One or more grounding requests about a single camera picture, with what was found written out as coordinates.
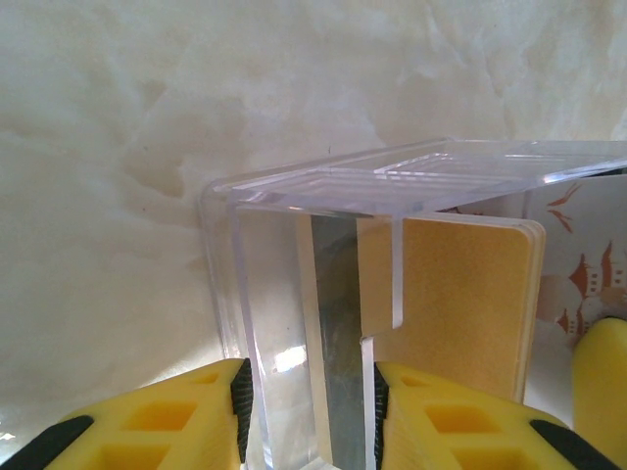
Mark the clear acrylic card box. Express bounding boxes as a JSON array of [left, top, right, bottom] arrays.
[[198, 138, 627, 470]]

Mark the gold credit card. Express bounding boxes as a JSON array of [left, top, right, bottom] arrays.
[[295, 213, 548, 470]]

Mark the white blossom print card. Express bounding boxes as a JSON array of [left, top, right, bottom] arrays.
[[526, 173, 627, 352]]

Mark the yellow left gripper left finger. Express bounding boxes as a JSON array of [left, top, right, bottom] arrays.
[[9, 358, 254, 470]]

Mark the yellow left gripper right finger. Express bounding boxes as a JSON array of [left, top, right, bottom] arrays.
[[373, 360, 626, 470]]

